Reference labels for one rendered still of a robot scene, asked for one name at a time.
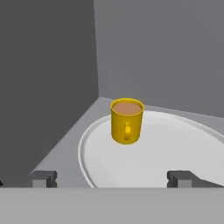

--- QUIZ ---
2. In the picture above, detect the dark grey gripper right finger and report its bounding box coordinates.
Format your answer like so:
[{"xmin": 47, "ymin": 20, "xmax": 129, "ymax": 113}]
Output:
[{"xmin": 166, "ymin": 170, "xmax": 224, "ymax": 189}]

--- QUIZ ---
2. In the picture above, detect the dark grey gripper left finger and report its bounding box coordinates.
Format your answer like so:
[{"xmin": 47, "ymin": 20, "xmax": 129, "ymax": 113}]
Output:
[{"xmin": 11, "ymin": 170, "xmax": 58, "ymax": 189}]

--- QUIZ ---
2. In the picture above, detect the yellow cup of tea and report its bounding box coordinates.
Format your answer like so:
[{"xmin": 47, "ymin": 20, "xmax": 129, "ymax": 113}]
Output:
[{"xmin": 109, "ymin": 97, "xmax": 145, "ymax": 145}]

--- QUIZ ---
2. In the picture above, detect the white round turntable plate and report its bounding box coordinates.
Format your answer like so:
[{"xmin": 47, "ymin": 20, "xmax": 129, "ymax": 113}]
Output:
[{"xmin": 77, "ymin": 109, "xmax": 224, "ymax": 189}]

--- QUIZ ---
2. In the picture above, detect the grey microwave oven interior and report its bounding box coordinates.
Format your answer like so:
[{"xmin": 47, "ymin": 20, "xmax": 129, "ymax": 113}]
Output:
[{"xmin": 0, "ymin": 0, "xmax": 224, "ymax": 189}]

